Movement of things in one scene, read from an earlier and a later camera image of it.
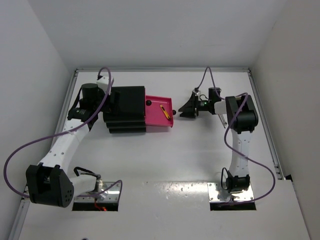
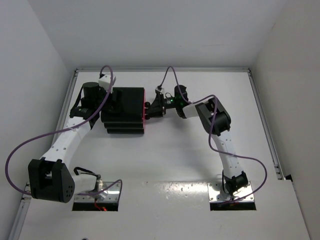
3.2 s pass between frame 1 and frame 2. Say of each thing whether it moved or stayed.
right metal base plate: stayed
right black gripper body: moved
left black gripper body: stayed
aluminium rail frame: stayed
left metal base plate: stayed
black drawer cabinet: stayed
